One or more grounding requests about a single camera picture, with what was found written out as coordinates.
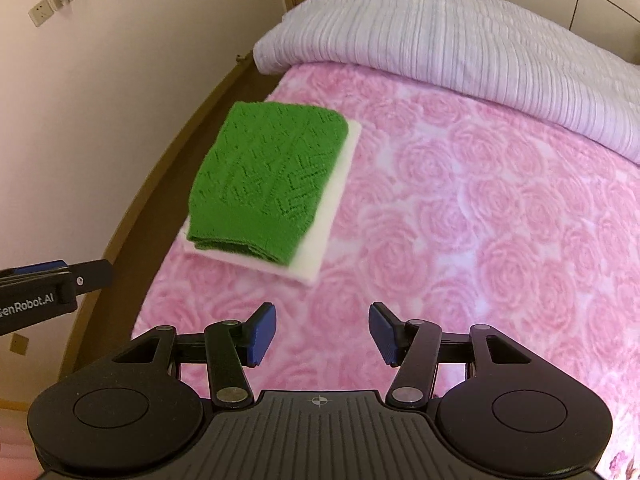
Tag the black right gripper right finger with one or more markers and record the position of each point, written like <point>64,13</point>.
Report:
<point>494,402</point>

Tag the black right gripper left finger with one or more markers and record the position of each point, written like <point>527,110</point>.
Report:
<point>149,402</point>

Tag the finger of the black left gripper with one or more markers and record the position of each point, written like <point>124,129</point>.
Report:
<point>29,299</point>
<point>34,268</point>

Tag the green knitted sweater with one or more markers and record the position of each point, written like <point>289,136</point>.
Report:
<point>259,186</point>

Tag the white folded garment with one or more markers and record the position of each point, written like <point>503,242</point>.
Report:
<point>306,264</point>

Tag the lilac striped quilt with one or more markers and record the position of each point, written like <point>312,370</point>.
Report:
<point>492,50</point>

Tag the wall power socket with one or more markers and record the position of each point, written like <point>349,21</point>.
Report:
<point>41,12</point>

